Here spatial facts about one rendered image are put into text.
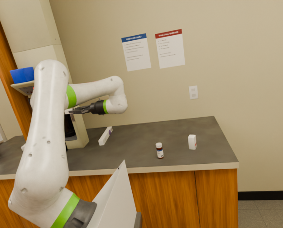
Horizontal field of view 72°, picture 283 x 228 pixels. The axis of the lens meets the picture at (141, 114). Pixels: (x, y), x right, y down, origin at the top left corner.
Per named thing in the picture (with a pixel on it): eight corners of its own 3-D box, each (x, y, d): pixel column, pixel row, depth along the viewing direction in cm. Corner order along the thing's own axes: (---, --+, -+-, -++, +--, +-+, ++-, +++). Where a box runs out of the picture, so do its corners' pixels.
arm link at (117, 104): (126, 115, 116) (130, 110, 127) (122, 94, 113) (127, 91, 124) (104, 117, 119) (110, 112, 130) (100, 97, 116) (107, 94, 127)
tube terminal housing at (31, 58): (64, 136, 181) (35, 51, 157) (96, 134, 174) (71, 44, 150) (47, 150, 158) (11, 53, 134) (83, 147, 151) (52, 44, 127)
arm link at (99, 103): (105, 117, 121) (110, 112, 129) (101, 99, 117) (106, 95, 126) (96, 118, 122) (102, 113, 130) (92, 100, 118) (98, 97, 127)
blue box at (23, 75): (25, 81, 138) (20, 68, 136) (37, 79, 136) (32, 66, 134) (14, 84, 129) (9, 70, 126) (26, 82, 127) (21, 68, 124)
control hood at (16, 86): (27, 95, 143) (22, 81, 140) (66, 89, 136) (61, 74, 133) (15, 99, 132) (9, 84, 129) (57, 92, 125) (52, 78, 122)
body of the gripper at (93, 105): (98, 100, 127) (86, 102, 129) (93, 104, 119) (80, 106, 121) (101, 111, 130) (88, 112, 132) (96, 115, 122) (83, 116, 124)
